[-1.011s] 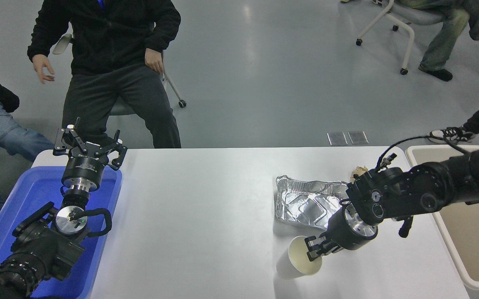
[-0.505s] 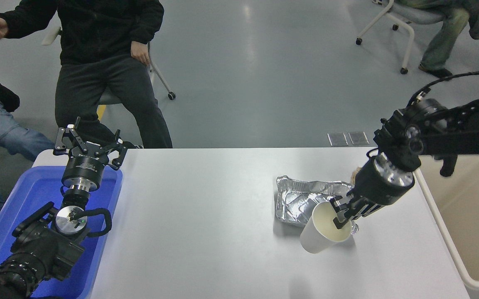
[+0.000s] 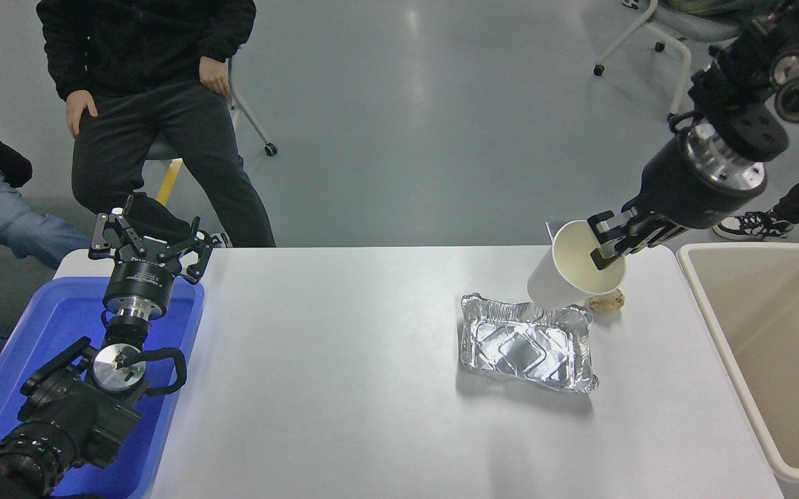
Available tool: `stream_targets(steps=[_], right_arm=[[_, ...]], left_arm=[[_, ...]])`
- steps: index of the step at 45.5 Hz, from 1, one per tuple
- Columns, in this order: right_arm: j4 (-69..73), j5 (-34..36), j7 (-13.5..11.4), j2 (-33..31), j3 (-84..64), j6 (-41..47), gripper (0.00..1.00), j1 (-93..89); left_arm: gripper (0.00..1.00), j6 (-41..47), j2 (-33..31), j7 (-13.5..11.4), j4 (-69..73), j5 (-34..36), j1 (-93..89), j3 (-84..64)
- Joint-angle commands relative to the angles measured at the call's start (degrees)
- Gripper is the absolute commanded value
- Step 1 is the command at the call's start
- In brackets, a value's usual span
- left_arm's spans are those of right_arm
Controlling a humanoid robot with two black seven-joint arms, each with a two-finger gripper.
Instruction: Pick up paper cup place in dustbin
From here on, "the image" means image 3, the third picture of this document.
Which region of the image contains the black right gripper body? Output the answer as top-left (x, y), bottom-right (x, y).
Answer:
top-left (622, 139), bottom-right (764, 231)

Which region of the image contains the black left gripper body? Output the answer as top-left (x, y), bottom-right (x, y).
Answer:
top-left (103, 249), bottom-right (182, 307)

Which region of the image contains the white paper cup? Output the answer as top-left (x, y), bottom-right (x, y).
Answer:
top-left (527, 220), bottom-right (628, 310)

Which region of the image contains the person's right hand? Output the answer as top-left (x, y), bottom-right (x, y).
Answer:
top-left (65, 89), bottom-right (99, 138)

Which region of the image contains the person's left hand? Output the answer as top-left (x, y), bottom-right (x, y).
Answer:
top-left (199, 55), bottom-right (233, 98)

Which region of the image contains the crumpled tan paper ball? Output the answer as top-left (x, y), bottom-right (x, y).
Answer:
top-left (588, 288), bottom-right (626, 315)

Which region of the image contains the blue plastic tray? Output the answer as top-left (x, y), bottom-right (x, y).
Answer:
top-left (0, 276), bottom-right (206, 499)

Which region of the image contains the white wheeled chair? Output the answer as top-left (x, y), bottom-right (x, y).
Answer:
top-left (593, 0), bottom-right (746, 124)
top-left (146, 55), bottom-right (279, 164)

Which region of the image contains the silver foil tray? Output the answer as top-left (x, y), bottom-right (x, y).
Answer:
top-left (458, 292), bottom-right (599, 394)

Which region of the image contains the large pale bin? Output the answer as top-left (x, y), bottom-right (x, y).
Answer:
top-left (676, 243), bottom-right (799, 499)

